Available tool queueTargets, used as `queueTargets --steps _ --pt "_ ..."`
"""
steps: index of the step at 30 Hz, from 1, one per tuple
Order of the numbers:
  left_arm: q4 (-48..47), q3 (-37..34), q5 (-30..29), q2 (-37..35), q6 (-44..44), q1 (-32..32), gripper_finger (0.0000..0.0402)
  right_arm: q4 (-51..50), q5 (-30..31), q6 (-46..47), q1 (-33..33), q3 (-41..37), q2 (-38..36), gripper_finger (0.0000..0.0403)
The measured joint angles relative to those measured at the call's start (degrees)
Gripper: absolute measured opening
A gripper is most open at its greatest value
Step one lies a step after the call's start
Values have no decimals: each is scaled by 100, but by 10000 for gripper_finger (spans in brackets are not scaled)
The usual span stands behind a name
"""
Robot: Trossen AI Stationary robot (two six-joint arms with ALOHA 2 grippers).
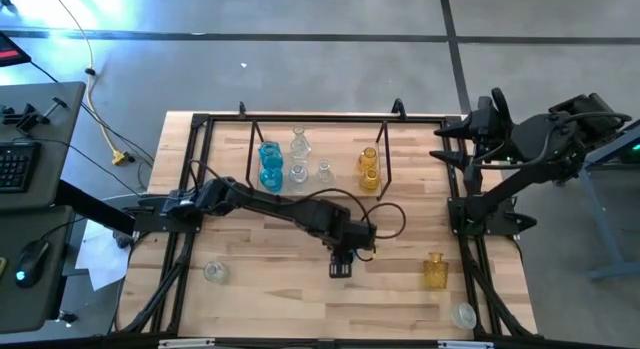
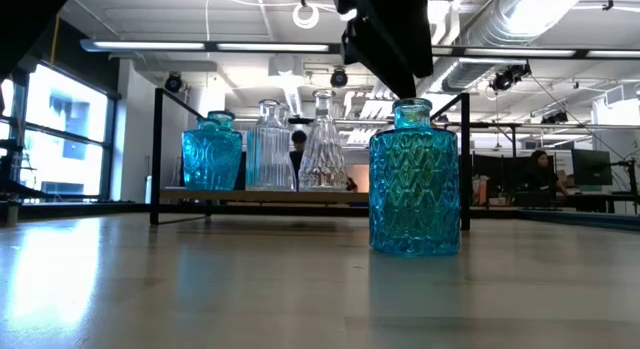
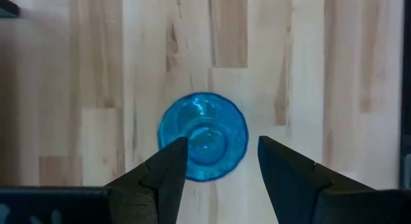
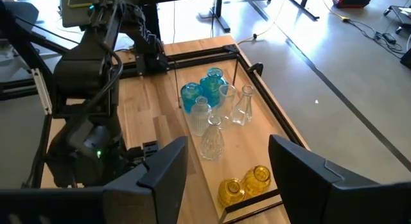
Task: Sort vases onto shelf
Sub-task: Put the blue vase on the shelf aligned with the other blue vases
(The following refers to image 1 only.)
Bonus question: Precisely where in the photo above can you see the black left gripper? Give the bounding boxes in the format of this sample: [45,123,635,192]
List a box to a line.
[304,201,355,279]

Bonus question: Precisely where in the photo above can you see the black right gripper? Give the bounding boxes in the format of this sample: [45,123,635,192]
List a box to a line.
[428,96,511,171]

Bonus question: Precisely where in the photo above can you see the tall yellow glass vase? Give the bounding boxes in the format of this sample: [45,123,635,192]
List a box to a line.
[355,147,380,173]

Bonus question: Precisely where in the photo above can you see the yellow ribbed glass vase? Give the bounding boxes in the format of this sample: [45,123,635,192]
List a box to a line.
[358,167,382,194]

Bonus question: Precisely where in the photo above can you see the yellow square glass bottle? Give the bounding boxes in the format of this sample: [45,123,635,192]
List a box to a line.
[422,252,450,290]

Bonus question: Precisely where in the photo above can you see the slender clear cut-glass vase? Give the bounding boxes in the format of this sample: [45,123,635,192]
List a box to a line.
[315,158,335,185]

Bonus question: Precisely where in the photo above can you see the clear ribbed glass vase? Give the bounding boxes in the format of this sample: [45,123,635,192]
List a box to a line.
[288,163,310,194]

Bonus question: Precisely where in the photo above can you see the teal embossed glass vase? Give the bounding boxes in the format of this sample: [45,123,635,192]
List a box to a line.
[258,166,285,194]

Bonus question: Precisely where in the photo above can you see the clear round glass vase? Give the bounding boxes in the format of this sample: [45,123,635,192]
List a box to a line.
[202,260,232,286]

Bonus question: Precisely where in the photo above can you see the tall teal textured glass vase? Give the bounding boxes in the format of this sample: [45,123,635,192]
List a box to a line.
[257,140,284,170]

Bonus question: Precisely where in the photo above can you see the black-framed wooden shelf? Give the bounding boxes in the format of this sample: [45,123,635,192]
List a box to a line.
[244,119,394,203]

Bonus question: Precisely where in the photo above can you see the clear frosted glass vase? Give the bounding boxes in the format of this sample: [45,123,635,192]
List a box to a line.
[449,302,478,330]

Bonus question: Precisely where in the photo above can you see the blue-grey table stand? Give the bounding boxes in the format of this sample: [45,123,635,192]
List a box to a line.
[549,117,640,281]

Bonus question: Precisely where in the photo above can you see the white paper sheet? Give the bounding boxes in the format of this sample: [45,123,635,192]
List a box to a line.
[74,218,132,292]

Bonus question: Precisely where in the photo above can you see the black diagonal bar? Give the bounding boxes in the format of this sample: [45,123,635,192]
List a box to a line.
[53,178,137,236]

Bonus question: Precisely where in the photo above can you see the grey desk top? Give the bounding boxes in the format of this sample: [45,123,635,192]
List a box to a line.
[0,204,76,335]
[0,80,87,213]

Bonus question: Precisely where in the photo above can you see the black computer mouse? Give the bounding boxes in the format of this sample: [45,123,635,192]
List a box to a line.
[13,238,52,289]

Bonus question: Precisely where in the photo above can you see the black keyboard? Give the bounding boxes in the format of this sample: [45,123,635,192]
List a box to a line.
[0,140,43,194]

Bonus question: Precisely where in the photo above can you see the black desk clamp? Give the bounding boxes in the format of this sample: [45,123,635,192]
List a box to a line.
[0,96,69,135]

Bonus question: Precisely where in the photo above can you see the black device with red light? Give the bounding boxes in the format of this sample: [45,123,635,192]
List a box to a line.
[0,31,32,69]

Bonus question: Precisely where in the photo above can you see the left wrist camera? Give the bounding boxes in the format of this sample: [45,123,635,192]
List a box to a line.
[347,221,378,251]

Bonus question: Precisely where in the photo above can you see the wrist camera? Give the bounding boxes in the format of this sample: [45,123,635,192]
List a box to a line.
[347,221,378,251]
[462,163,485,196]

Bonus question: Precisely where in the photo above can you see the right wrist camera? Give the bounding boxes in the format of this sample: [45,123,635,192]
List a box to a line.
[462,163,485,196]

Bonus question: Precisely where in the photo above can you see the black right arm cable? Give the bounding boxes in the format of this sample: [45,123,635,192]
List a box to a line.
[472,87,634,171]

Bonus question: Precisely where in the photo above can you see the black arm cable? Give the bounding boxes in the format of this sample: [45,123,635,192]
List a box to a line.
[187,158,407,263]
[472,87,634,171]

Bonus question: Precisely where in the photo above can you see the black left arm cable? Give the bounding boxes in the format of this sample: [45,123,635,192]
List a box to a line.
[187,158,407,263]

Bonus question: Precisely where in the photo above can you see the black aluminium table frame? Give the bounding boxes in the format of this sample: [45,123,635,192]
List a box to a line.
[113,111,540,340]

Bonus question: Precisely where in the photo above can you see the white bracket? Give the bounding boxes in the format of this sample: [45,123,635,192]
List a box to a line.
[437,339,495,349]
[158,337,216,349]

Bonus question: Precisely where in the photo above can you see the yellow extension cable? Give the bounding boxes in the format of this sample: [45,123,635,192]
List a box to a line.
[47,0,129,166]

